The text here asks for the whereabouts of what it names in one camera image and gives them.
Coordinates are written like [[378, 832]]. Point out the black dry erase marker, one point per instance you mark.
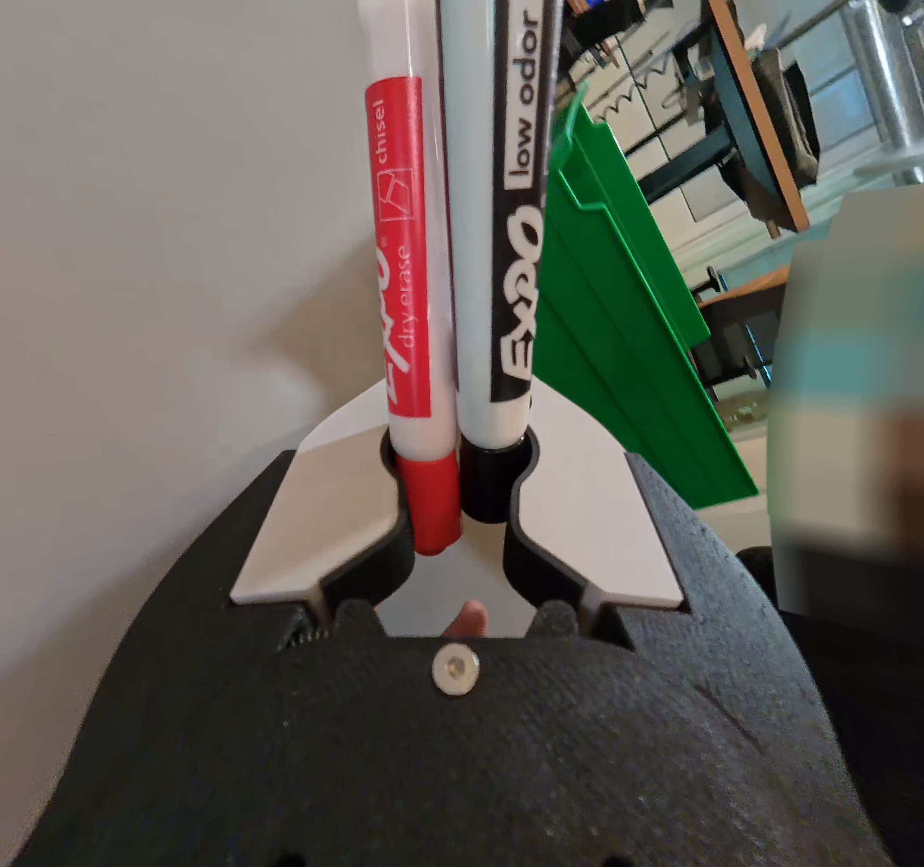
[[469, 232]]

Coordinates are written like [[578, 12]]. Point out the white desk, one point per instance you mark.
[[180, 232]]

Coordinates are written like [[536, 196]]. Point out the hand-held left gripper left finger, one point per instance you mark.
[[325, 520]]

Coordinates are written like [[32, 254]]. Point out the red dry erase marker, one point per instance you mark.
[[404, 232]]

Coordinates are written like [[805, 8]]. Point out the wooden table dark frame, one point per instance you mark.
[[736, 102]]

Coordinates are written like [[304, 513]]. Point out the long wooden table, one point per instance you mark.
[[743, 289]]

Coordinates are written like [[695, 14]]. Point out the green plastic bin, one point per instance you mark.
[[613, 340]]

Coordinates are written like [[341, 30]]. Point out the person's left hand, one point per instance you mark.
[[468, 621]]

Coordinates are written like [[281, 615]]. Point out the black bag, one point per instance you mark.
[[794, 123]]

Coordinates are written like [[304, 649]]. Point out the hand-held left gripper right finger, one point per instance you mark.
[[599, 528]]

